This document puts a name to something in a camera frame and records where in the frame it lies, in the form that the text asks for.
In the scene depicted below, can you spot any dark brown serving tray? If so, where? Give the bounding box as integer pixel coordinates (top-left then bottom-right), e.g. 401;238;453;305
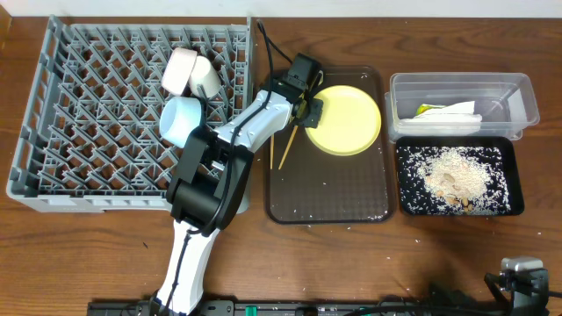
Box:
264;66;396;226

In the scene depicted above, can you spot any white cup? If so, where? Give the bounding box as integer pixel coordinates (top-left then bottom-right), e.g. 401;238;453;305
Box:
188;55;221;98

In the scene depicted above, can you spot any white napkin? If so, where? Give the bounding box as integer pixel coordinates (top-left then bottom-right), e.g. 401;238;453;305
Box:
398;101;482;136

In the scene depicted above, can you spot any yellow green wrapper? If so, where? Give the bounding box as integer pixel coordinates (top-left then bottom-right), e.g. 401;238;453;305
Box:
415;104;443;116

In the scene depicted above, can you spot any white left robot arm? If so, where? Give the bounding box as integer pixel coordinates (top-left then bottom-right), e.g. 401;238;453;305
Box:
150;54;323;315

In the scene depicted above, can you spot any wooden chopstick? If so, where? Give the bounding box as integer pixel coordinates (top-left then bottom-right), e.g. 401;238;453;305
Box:
277;126;299;170
270;135;275;170

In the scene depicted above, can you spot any light blue bowl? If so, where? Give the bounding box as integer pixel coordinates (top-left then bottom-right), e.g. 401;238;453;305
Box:
159;97;203;148

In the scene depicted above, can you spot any grey plastic dish rack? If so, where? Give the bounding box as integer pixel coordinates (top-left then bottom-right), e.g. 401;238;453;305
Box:
6;17;255;212

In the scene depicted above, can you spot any clear plastic waste bin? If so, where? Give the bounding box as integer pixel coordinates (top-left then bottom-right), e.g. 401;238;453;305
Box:
385;72;540;142

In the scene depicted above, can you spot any black food waste tray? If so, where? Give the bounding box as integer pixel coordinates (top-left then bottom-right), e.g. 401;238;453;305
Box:
395;136;525;216

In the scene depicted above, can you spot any yellow plate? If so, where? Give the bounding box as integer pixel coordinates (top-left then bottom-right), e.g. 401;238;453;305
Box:
306;85;382;156

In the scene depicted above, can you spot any rice and peanut pile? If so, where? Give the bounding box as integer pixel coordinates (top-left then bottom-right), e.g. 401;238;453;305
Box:
396;146;512;216

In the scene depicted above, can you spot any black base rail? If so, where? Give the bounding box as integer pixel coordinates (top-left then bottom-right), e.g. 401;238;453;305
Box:
86;300;504;316

